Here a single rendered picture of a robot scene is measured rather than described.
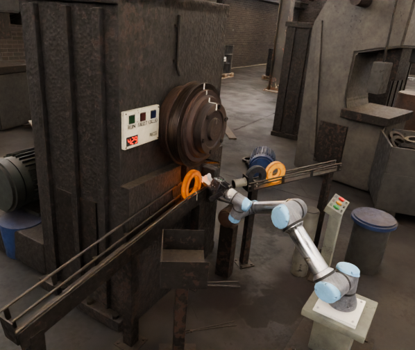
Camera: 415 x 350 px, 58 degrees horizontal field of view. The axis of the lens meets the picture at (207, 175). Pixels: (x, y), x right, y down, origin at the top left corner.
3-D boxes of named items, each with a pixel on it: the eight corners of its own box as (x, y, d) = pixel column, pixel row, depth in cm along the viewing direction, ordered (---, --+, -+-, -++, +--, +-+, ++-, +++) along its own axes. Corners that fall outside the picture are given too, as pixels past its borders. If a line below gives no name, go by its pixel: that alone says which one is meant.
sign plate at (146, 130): (121, 149, 178) (121, 112, 172) (155, 137, 200) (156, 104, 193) (125, 150, 177) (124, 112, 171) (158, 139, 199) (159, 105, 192)
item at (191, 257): (155, 386, 182) (160, 261, 156) (158, 343, 207) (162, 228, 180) (198, 385, 184) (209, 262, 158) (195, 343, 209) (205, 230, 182)
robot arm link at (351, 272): (361, 288, 197) (365, 266, 192) (347, 299, 189) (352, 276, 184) (340, 277, 205) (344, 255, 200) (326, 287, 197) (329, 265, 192)
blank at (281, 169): (264, 162, 257) (267, 164, 255) (283, 159, 263) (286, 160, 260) (264, 183, 264) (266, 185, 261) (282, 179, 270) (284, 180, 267)
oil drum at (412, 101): (381, 148, 604) (395, 92, 571) (386, 140, 653) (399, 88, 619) (422, 156, 578) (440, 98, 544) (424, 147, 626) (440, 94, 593)
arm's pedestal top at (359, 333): (376, 307, 208) (378, 302, 207) (363, 344, 183) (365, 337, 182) (320, 284, 224) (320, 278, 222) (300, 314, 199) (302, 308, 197)
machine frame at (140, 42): (35, 285, 243) (1, -20, 177) (144, 220, 330) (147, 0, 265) (121, 335, 210) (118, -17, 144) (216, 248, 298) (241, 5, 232)
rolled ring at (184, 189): (202, 167, 226) (198, 165, 228) (186, 176, 211) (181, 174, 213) (200, 194, 233) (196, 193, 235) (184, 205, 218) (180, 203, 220)
